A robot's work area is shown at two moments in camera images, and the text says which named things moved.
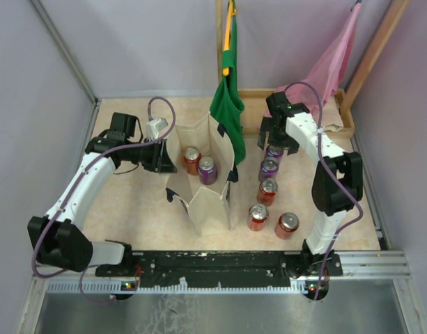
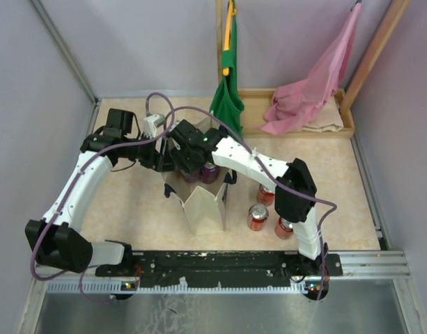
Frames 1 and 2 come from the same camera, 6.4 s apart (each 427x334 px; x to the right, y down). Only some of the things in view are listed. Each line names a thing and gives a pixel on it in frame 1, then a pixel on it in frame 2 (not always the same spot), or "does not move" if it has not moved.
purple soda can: [274, 151] -> [192, 178]
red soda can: [287, 224] does not move
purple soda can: [207, 170] does not move
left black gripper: [163, 163] does not move
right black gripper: [290, 143] -> [187, 169]
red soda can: [257, 217] does not move
